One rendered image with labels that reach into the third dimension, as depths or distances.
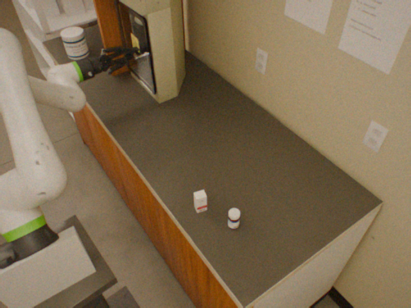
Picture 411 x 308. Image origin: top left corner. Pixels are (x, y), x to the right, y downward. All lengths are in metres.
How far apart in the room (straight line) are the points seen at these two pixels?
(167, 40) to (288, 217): 0.93
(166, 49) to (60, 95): 0.52
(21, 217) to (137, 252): 1.32
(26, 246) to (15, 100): 0.42
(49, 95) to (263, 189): 0.90
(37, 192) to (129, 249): 1.42
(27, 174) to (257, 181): 0.86
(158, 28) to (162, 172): 0.62
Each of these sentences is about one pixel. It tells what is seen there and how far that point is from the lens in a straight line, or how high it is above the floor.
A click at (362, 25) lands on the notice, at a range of 1.32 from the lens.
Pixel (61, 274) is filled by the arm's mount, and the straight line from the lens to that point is 1.23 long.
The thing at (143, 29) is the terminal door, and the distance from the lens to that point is 1.63.
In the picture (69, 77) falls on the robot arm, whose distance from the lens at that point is 1.61.
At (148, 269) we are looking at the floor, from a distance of 2.31.
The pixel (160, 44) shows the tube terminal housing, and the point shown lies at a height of 1.26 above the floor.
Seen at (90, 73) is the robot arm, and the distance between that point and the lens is 1.64.
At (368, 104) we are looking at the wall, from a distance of 1.40.
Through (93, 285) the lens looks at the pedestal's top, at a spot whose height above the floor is 0.94.
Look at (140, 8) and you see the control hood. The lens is 1.56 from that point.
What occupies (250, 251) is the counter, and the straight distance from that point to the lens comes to 1.28.
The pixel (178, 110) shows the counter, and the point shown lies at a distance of 1.78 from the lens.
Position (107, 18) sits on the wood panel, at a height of 1.26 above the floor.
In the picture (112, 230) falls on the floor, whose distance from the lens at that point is 2.50.
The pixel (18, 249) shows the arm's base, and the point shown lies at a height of 1.13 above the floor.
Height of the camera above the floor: 2.06
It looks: 47 degrees down
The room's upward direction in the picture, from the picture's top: 2 degrees counter-clockwise
